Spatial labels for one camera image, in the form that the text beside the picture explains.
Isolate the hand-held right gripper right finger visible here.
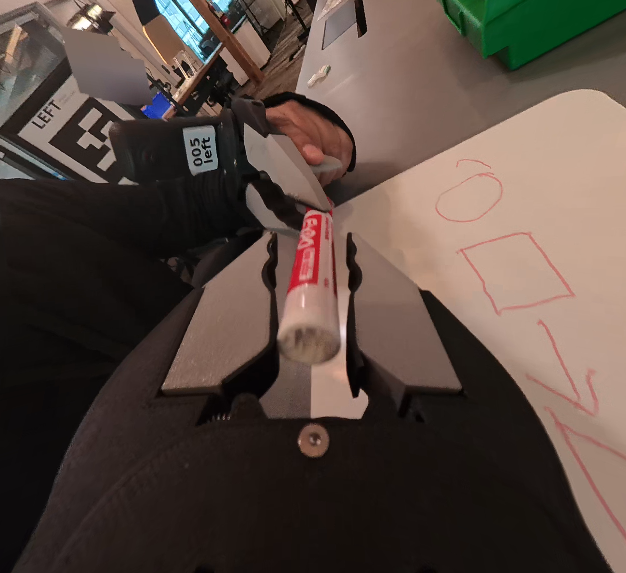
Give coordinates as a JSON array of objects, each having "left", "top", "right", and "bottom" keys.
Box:
[{"left": 346, "top": 232, "right": 464, "bottom": 399}]

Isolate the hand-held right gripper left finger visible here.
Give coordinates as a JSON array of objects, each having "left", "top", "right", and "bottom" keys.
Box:
[{"left": 160, "top": 232, "right": 280, "bottom": 396}]

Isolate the red dry erase marker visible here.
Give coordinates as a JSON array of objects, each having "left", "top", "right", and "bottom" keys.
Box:
[{"left": 276, "top": 208, "right": 341, "bottom": 364}]

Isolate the white whiteboard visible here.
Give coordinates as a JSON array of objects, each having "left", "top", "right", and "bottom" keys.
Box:
[{"left": 309, "top": 89, "right": 626, "bottom": 573}]

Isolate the person's left hand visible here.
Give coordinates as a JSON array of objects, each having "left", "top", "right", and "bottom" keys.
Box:
[{"left": 265, "top": 101, "right": 354, "bottom": 173}]

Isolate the black white tag board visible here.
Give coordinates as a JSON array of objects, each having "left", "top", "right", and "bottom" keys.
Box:
[{"left": 0, "top": 59, "right": 147, "bottom": 185}]

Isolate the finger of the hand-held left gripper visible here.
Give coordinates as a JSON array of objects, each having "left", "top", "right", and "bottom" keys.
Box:
[
  {"left": 245, "top": 183, "right": 305, "bottom": 232},
  {"left": 244, "top": 123, "right": 334, "bottom": 213}
]

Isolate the wooden post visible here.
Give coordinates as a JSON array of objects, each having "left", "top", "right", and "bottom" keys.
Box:
[{"left": 147, "top": 0, "right": 265, "bottom": 87}]

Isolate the grey desk cable cover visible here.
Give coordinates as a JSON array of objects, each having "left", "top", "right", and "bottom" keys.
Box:
[{"left": 320, "top": 0, "right": 368, "bottom": 50}]

